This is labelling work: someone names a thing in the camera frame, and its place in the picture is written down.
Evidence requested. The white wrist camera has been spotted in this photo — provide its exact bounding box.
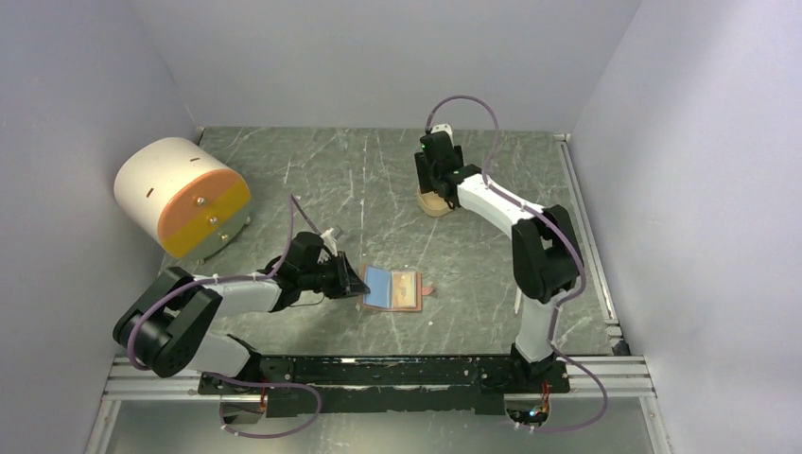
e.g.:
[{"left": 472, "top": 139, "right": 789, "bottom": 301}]
[
  {"left": 321, "top": 226, "right": 343, "bottom": 255},
  {"left": 430, "top": 123, "right": 454, "bottom": 142}
]

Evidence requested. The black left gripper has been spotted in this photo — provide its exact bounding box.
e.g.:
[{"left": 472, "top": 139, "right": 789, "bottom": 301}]
[{"left": 300, "top": 250, "right": 370, "bottom": 299}]

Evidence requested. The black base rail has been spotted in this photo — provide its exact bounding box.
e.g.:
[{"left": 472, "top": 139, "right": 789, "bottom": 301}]
[{"left": 198, "top": 350, "right": 570, "bottom": 417}]

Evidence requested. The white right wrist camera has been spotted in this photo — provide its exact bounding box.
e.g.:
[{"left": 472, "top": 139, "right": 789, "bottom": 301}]
[{"left": 430, "top": 123, "right": 454, "bottom": 142}]

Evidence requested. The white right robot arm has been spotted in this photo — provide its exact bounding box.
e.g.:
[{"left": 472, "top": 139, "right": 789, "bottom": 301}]
[{"left": 414, "top": 124, "right": 582, "bottom": 392}]

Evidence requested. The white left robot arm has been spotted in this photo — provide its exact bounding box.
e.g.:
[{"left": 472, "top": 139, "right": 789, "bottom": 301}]
[{"left": 113, "top": 232, "right": 371, "bottom": 393}]

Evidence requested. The beige oval tray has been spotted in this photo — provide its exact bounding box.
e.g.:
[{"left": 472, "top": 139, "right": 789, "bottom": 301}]
[{"left": 416, "top": 191, "right": 453, "bottom": 218}]

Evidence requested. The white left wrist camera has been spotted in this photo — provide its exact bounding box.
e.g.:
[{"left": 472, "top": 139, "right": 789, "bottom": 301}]
[{"left": 321, "top": 226, "right": 343, "bottom": 255}]

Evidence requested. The yellow black striped card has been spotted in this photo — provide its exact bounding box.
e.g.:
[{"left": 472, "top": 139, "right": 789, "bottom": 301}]
[{"left": 392, "top": 271, "right": 418, "bottom": 307}]

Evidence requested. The white pen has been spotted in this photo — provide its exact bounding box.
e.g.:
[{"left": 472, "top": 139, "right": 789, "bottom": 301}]
[{"left": 514, "top": 288, "right": 522, "bottom": 315}]

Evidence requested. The white cylindrical drawer unit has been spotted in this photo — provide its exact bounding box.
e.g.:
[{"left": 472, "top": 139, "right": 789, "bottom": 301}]
[{"left": 113, "top": 137, "right": 252, "bottom": 263}]

